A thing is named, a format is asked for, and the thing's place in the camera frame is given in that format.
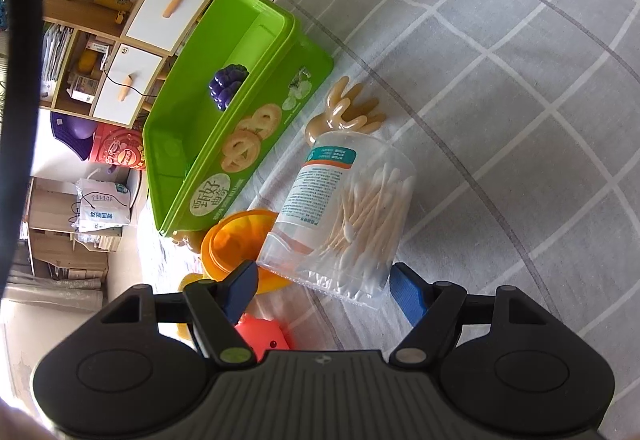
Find pink toy pig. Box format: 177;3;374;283
235;313;291;361

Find tan rubber hand toy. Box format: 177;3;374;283
305;76;387;145

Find green plastic bin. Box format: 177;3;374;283
142;0;333;237

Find purple toy grapes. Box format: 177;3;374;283
208;64;248;111

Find wooden cabinet with white drawers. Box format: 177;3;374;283
40;0;211;128

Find red round bucket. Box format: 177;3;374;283
89;123;145;171

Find orange yellow toy cup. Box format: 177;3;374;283
201;209;278;281

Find clear cotton swab jar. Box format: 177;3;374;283
257;130;416;309

